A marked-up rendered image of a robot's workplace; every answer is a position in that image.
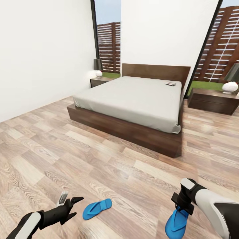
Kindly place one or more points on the sandal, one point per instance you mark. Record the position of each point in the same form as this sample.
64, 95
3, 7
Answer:
176, 224
94, 208

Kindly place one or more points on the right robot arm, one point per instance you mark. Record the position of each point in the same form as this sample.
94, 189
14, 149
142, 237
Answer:
222, 212

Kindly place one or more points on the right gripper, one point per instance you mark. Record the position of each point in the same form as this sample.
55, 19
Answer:
187, 206

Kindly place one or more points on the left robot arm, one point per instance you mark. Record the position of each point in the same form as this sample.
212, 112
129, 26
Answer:
30, 223

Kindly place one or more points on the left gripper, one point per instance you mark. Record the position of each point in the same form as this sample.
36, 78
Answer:
62, 213

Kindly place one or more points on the table lamp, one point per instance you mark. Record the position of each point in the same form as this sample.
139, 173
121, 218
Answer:
232, 77
98, 65

